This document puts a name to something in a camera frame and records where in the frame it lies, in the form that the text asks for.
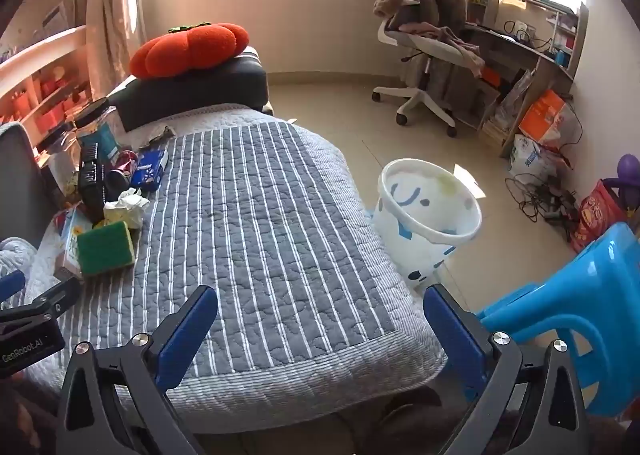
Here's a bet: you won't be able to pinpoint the white tissue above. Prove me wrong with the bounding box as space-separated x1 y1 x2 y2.
103 188 150 230

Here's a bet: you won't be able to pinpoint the blue snack box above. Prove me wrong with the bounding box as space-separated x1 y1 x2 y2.
130 150 168 193

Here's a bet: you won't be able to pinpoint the green yellow sponge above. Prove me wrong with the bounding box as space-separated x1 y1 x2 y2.
77 221 134 277

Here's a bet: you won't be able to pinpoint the torn paper wrapper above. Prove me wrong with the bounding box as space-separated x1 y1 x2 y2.
140 125 176 149

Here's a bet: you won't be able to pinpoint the red soda can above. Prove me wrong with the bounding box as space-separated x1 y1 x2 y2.
104 150 139 202

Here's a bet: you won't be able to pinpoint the white patterned trash bin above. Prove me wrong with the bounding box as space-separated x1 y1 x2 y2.
372 158 483 289

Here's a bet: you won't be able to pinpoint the clear jar with black lid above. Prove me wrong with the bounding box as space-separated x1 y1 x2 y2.
36 123 80 209

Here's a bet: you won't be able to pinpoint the clear jar with teal label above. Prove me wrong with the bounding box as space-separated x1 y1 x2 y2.
74 98 126 168

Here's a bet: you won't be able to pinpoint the dark grey chair back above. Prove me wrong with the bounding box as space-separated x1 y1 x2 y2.
0 123 56 248

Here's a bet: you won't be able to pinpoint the black cushion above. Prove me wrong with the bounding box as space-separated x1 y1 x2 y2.
107 47 269 131

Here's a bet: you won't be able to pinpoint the white bookshelf with red items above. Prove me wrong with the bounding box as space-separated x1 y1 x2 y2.
0 26 92 146

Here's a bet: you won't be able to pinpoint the blue plastic stool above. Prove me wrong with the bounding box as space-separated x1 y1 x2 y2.
477 222 639 417

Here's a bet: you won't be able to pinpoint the grey striped quilted blanket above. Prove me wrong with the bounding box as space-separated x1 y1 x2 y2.
24 104 446 435

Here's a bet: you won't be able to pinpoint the beige curtain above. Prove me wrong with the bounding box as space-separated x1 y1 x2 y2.
74 0 144 99

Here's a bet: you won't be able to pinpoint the red snack bag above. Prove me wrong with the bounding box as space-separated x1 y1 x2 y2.
570 180 627 253

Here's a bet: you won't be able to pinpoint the white plastic bag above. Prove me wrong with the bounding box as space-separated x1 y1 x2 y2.
509 134 556 186

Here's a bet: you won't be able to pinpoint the purple balloon toy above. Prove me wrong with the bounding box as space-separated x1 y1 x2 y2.
603 154 640 212

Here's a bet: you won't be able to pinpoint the orange cardboard box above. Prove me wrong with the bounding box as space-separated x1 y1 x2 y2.
518 89 578 150

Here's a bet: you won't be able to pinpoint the white office chair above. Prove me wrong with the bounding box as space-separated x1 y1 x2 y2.
371 0 485 138

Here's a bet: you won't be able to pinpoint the wooden desk with shelves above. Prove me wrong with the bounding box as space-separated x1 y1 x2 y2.
465 0 589 157

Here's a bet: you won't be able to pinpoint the tangled black cables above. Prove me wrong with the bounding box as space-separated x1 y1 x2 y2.
503 171 582 241

